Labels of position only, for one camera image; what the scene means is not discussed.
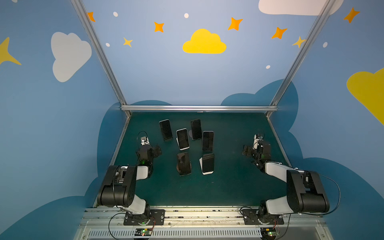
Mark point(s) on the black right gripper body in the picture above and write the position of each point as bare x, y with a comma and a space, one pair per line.
256, 151

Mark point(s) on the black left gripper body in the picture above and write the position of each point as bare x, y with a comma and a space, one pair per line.
145, 153

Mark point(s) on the white phone stand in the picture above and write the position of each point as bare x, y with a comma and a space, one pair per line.
201, 164

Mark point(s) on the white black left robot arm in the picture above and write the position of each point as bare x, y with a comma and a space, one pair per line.
118, 188

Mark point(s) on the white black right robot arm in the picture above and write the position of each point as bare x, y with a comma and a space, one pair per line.
305, 191

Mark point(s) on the white-edged phone on stand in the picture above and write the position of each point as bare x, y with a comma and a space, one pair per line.
183, 139

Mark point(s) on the purple phone on black stand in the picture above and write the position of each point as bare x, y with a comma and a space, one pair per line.
208, 141

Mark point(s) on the horizontal aluminium back bar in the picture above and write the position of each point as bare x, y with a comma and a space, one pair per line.
199, 108

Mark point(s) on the left circuit board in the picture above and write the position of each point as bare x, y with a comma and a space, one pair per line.
143, 232

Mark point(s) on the circuit board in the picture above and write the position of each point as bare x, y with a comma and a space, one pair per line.
143, 232
268, 234

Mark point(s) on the right circuit board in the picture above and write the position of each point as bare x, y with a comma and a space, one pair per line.
268, 234

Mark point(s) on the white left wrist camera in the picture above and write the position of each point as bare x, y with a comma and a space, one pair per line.
144, 141

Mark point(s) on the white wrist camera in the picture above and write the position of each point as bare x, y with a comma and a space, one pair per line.
144, 141
257, 138

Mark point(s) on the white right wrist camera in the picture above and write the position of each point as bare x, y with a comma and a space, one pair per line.
257, 138

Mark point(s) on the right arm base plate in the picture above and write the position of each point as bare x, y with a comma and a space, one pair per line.
251, 217

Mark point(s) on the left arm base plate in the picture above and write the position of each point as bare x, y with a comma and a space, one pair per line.
156, 216

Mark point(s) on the aluminium rail front frame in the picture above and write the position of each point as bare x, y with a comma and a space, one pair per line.
197, 223

